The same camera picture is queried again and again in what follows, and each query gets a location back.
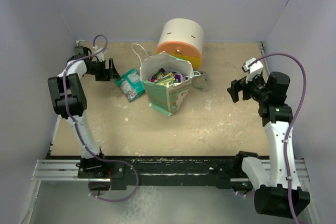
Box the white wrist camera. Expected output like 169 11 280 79
92 46 105 62
242 58 264 83

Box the pastel mini drawer cabinet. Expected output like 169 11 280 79
156 18 204 69

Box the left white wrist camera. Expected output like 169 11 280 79
92 46 105 62

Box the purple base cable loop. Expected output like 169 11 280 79
88 163 140 204

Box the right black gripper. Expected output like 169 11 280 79
227 71 270 103

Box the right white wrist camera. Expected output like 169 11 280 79
242 58 264 83

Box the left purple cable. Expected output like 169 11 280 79
64 34 124 164

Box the teal snack packet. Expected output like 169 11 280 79
115 69 145 102

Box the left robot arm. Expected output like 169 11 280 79
47 46 120 178

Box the clear tape roll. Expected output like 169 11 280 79
192 71 209 91

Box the green Fresh paper bag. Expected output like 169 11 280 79
131 43 198 116

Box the large green Foxs bag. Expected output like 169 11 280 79
154 72 178 86

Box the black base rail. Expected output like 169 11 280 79
76 153 266 190

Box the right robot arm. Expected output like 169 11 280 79
227 72 310 220

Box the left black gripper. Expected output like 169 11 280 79
85 59 121 81

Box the purple berry candy bag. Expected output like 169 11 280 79
174 74 185 83

